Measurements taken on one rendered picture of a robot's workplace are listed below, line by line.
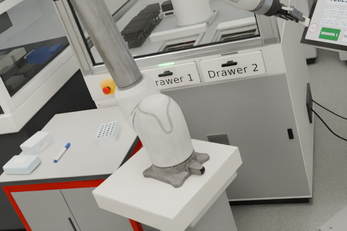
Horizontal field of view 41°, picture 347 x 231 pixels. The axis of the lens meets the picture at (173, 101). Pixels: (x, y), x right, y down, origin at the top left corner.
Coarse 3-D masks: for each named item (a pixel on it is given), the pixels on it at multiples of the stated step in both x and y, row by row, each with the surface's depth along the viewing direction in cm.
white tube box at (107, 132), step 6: (102, 126) 219; (108, 126) 216; (114, 126) 214; (102, 132) 212; (108, 132) 211; (114, 132) 210; (96, 138) 208; (102, 138) 208; (108, 138) 208; (114, 138) 208
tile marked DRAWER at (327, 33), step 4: (324, 28) 185; (328, 28) 183; (332, 28) 182; (320, 32) 186; (324, 32) 184; (328, 32) 183; (332, 32) 181; (336, 32) 180; (320, 36) 186; (324, 36) 184; (328, 36) 182; (332, 36) 181; (336, 36) 179; (332, 40) 181; (336, 40) 179
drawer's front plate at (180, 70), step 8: (176, 64) 222; (184, 64) 219; (192, 64) 218; (144, 72) 228; (152, 72) 226; (160, 72) 225; (176, 72) 223; (184, 72) 221; (192, 72) 220; (176, 80) 225; (184, 80) 224; (192, 80) 223; (200, 80) 223; (160, 88) 230
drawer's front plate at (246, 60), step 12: (204, 60) 216; (216, 60) 214; (228, 60) 212; (240, 60) 211; (252, 60) 209; (204, 72) 219; (216, 72) 217; (228, 72) 215; (240, 72) 214; (252, 72) 212; (264, 72) 210
